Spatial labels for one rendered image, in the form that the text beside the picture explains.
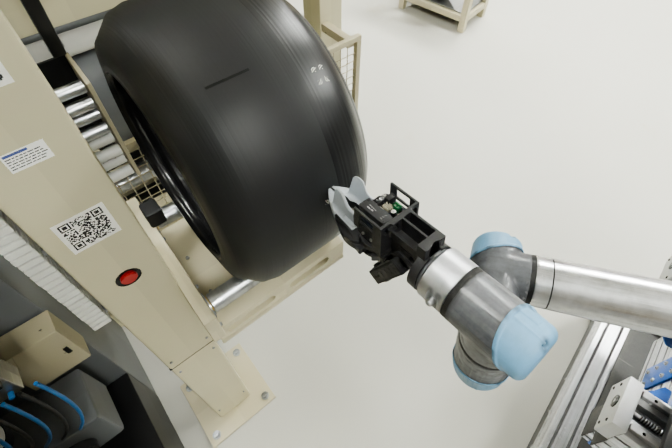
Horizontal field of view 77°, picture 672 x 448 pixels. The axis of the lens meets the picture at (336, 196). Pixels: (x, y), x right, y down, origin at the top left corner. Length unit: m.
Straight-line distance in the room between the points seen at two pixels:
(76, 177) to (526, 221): 2.05
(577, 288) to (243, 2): 0.62
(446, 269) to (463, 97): 2.45
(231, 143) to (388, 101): 2.27
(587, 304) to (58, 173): 0.73
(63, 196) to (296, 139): 0.33
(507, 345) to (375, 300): 1.46
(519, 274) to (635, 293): 0.14
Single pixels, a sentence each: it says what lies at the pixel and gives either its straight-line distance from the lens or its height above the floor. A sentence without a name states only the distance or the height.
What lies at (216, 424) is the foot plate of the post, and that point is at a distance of 1.82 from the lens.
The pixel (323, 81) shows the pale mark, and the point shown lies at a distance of 0.64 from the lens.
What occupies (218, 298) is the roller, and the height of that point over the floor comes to 0.92.
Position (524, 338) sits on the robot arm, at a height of 1.32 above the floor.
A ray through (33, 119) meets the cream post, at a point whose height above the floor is 1.42.
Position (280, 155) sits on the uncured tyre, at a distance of 0.60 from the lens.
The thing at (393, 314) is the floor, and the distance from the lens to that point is 1.91.
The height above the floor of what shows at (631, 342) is 0.21.
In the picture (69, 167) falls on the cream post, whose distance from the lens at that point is 0.66.
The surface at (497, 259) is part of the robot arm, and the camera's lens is 0.66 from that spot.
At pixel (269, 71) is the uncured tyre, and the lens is 0.62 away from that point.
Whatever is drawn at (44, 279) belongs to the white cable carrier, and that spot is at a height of 1.15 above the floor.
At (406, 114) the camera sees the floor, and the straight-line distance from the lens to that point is 2.72.
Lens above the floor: 1.76
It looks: 52 degrees down
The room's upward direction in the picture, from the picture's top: straight up
